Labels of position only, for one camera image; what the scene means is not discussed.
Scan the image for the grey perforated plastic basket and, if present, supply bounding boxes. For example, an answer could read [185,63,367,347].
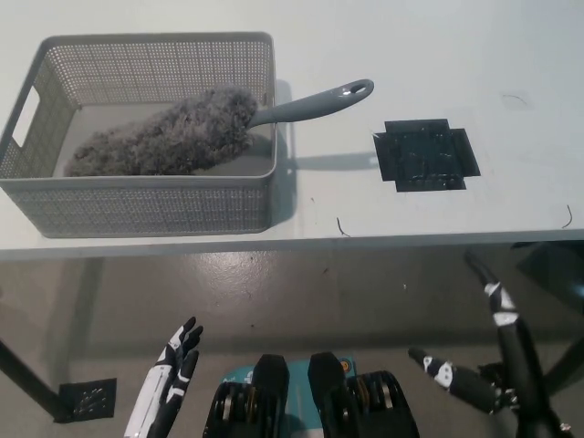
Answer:
[0,31,279,239]

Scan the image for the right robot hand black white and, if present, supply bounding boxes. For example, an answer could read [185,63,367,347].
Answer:
[408,250,574,438]

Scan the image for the black robot legs with teal base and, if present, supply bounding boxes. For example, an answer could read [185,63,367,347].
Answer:
[207,350,421,438]

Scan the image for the grey fluffy duster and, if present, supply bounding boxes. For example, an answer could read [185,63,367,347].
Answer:
[63,78,375,178]

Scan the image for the black tape patch on table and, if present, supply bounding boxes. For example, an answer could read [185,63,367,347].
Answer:
[372,118,481,193]

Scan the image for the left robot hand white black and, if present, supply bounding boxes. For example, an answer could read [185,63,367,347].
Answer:
[122,317,204,438]

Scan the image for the black table leg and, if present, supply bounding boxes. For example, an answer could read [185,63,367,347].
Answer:
[0,339,69,421]
[545,349,584,403]

